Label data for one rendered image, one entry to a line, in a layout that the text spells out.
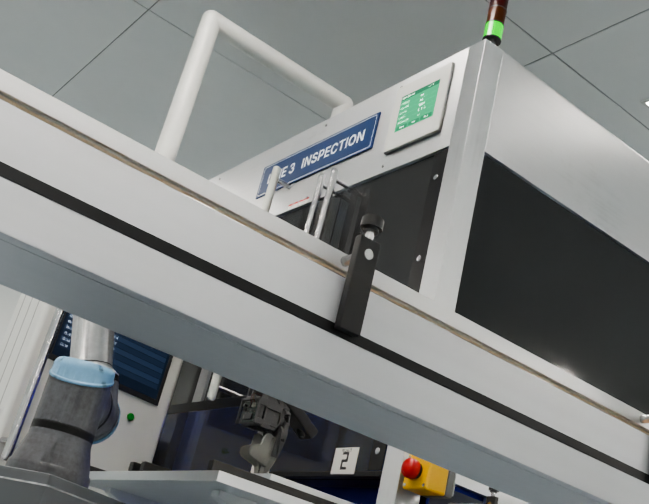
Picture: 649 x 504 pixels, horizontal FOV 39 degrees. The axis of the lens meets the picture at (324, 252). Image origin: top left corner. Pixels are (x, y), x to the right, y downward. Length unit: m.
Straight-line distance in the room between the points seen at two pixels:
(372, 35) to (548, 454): 3.06
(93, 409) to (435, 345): 0.98
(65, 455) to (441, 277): 0.89
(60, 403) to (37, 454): 0.10
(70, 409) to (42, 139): 1.06
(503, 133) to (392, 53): 1.69
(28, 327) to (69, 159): 1.94
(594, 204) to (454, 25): 1.41
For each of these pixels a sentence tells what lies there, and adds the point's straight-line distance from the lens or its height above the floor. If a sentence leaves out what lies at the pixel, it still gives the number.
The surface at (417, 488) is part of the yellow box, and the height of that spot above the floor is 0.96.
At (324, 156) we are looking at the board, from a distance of 2.73.
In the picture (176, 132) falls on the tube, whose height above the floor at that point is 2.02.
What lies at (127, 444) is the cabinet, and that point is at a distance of 2.74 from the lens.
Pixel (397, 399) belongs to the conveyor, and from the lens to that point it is 0.83.
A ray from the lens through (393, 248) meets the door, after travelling 2.25.
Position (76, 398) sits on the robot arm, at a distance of 1.72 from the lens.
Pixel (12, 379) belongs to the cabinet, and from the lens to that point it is 2.58.
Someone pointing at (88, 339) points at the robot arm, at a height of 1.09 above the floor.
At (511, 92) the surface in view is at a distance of 2.39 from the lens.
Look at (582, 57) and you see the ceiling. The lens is 3.81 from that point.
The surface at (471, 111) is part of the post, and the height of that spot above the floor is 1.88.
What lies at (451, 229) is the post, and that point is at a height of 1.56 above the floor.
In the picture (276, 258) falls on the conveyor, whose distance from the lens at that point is 0.77.
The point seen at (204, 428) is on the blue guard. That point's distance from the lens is 2.68.
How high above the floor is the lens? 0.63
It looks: 23 degrees up
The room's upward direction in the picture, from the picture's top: 14 degrees clockwise
